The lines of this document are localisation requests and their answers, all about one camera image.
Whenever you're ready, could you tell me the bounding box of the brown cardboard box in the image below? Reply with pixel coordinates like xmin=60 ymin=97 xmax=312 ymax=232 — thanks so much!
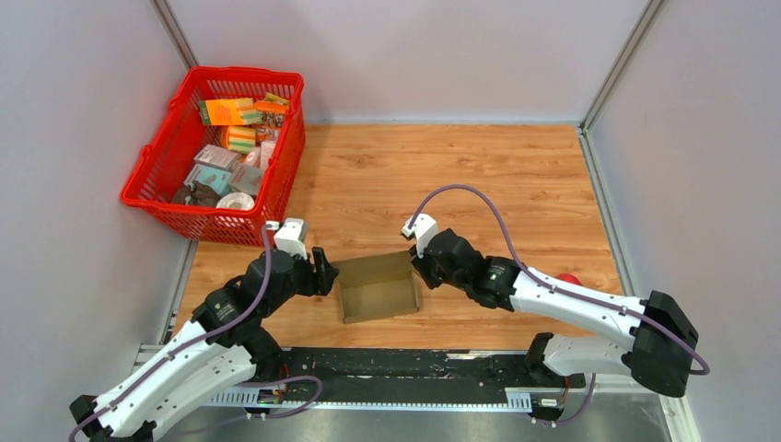
xmin=334 ymin=251 xmax=420 ymax=324

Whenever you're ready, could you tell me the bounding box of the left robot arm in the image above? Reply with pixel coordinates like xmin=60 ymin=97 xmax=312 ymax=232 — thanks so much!
xmin=68 ymin=247 xmax=339 ymax=441

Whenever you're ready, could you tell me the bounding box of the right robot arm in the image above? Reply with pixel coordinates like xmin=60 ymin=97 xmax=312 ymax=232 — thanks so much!
xmin=402 ymin=227 xmax=699 ymax=398

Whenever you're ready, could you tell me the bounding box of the grey pink box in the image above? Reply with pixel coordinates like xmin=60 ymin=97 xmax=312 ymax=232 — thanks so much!
xmin=228 ymin=163 xmax=264 ymax=197

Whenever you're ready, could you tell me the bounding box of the teal patterned box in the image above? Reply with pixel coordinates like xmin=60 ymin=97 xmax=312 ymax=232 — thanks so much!
xmin=183 ymin=163 xmax=232 ymax=196

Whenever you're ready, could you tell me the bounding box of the orange box in basket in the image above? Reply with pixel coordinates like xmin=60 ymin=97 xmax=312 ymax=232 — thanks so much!
xmin=198 ymin=98 xmax=263 ymax=126

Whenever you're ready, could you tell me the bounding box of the white tape roll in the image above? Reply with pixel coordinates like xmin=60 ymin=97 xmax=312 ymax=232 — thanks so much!
xmin=216 ymin=192 xmax=255 ymax=211

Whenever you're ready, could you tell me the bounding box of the red apple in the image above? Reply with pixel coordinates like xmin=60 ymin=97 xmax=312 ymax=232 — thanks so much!
xmin=556 ymin=273 xmax=582 ymax=286

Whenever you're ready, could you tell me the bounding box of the striped sponge pack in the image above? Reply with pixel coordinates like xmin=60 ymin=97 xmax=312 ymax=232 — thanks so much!
xmin=219 ymin=125 xmax=257 ymax=155

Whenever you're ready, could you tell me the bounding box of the red plastic basket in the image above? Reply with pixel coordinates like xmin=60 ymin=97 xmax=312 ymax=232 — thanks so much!
xmin=121 ymin=66 xmax=306 ymax=246

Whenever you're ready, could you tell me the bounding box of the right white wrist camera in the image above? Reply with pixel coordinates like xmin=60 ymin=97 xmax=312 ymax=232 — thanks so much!
xmin=401 ymin=213 xmax=439 ymax=258

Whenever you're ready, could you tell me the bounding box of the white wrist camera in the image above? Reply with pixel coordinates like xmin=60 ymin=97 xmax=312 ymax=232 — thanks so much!
xmin=265 ymin=217 xmax=309 ymax=260
xmin=401 ymin=213 xmax=439 ymax=258

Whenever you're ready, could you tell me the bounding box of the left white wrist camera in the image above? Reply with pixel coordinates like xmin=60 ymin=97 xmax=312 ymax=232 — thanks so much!
xmin=265 ymin=217 xmax=309 ymax=260

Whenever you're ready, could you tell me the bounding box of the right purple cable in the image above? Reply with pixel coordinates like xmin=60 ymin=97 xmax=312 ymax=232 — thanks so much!
xmin=407 ymin=184 xmax=711 ymax=426

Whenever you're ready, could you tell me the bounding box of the purple cable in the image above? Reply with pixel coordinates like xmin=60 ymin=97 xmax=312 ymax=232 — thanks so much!
xmin=66 ymin=222 xmax=324 ymax=442
xmin=407 ymin=184 xmax=711 ymax=426

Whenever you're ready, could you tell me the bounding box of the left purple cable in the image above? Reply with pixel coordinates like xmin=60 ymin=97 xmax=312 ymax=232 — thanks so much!
xmin=66 ymin=222 xmax=324 ymax=442

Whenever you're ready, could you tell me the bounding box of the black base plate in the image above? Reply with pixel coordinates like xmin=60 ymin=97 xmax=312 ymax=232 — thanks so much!
xmin=277 ymin=347 xmax=588 ymax=413

